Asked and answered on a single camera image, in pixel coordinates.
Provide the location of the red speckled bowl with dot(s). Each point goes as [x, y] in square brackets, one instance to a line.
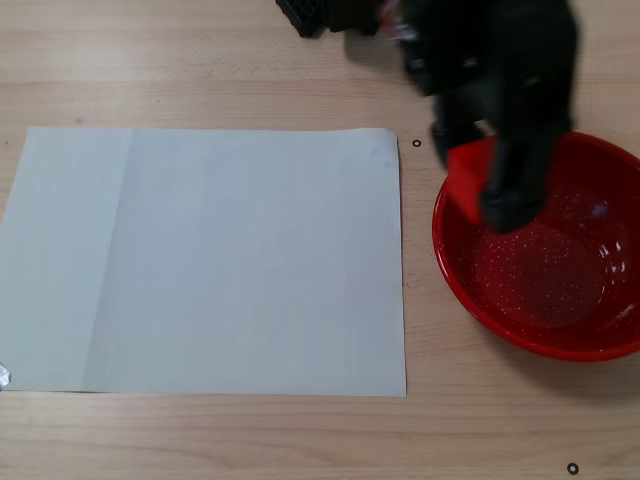
[550, 285]

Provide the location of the white paper sheet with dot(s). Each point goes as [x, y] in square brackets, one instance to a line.
[200, 260]

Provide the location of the grey tape piece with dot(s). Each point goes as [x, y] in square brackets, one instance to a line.
[4, 377]

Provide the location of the black grid base mount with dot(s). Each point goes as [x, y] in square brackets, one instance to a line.
[302, 17]

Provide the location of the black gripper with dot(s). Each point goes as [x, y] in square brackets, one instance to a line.
[505, 165]

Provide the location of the red cube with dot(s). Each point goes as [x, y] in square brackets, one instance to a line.
[465, 175]

